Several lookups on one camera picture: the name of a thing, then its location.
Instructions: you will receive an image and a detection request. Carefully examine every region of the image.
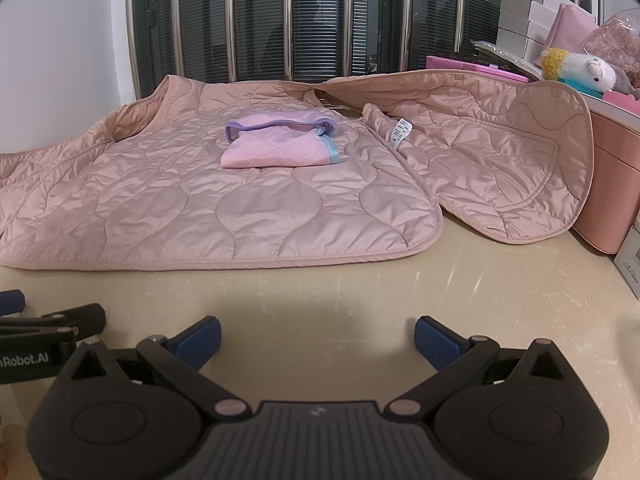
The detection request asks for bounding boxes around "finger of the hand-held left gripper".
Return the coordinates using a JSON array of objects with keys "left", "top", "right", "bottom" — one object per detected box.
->
[
  {"left": 0, "top": 289, "right": 27, "bottom": 317},
  {"left": 0, "top": 304, "right": 107, "bottom": 345}
]

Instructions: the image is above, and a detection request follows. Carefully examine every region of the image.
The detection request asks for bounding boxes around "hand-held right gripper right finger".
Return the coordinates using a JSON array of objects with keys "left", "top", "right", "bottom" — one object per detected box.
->
[{"left": 387, "top": 316, "right": 577, "bottom": 421}]

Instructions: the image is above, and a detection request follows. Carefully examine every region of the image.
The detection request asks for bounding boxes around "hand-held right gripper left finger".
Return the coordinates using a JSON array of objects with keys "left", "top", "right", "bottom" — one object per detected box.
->
[{"left": 62, "top": 316, "right": 251, "bottom": 421}]

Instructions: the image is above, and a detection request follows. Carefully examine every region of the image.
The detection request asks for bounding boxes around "pink purple blue shirt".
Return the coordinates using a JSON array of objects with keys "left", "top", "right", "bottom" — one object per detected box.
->
[{"left": 221, "top": 113, "right": 342, "bottom": 170}]

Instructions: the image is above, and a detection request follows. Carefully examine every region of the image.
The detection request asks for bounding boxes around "pink quilted jacket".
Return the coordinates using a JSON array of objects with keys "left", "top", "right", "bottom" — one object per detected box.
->
[{"left": 0, "top": 69, "right": 596, "bottom": 271}]

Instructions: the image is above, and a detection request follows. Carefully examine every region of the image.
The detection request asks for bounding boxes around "white printed carton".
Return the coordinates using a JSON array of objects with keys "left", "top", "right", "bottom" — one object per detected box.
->
[{"left": 614, "top": 220, "right": 640, "bottom": 301}]

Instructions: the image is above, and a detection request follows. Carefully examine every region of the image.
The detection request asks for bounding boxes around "pink storage box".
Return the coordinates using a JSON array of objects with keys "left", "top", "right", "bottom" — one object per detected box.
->
[{"left": 572, "top": 92, "right": 640, "bottom": 256}]

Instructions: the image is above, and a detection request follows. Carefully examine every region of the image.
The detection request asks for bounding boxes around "pink flat box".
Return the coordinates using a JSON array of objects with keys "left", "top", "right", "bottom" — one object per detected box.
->
[{"left": 426, "top": 55, "right": 531, "bottom": 83}]

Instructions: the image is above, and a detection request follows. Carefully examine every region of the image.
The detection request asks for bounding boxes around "dark book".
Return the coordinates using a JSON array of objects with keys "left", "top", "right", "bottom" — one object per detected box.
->
[{"left": 434, "top": 50, "right": 506, "bottom": 68}]

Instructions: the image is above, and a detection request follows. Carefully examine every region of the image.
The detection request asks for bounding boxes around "teal box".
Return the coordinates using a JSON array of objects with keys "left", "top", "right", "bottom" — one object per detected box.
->
[{"left": 557, "top": 77, "right": 608, "bottom": 95}]

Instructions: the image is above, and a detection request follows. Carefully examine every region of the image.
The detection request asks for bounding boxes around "patterned plastic packet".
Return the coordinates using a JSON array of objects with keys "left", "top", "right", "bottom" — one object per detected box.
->
[{"left": 472, "top": 39, "right": 546, "bottom": 80}]

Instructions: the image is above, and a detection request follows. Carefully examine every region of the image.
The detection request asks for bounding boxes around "pink foam piece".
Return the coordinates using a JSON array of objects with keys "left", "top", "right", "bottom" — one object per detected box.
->
[{"left": 602, "top": 89, "right": 640, "bottom": 106}]

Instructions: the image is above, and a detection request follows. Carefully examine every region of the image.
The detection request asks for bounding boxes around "white yellow plush toy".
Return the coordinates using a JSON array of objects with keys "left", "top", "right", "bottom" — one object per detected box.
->
[{"left": 541, "top": 47, "right": 621, "bottom": 93}]

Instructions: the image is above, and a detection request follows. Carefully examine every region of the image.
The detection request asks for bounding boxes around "dark window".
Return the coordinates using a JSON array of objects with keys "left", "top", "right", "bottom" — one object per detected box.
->
[{"left": 131, "top": 0, "right": 608, "bottom": 103}]

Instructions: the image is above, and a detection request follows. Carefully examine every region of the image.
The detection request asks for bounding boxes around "stack of white boxes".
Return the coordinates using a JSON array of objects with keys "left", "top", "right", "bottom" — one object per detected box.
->
[{"left": 495, "top": 0, "right": 571, "bottom": 61}]

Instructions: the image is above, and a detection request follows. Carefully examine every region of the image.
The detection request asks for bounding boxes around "pink cushion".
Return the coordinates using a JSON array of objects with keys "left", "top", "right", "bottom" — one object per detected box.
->
[{"left": 550, "top": 4, "right": 601, "bottom": 56}]

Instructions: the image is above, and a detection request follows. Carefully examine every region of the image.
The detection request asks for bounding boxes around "metal window railing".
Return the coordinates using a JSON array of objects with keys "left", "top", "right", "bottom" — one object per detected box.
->
[{"left": 125, "top": 0, "right": 608, "bottom": 106}]

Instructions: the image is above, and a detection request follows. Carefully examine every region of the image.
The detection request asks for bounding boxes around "pink fluffy fabric bag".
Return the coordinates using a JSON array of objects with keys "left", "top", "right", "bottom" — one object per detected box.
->
[{"left": 582, "top": 12, "right": 640, "bottom": 68}]

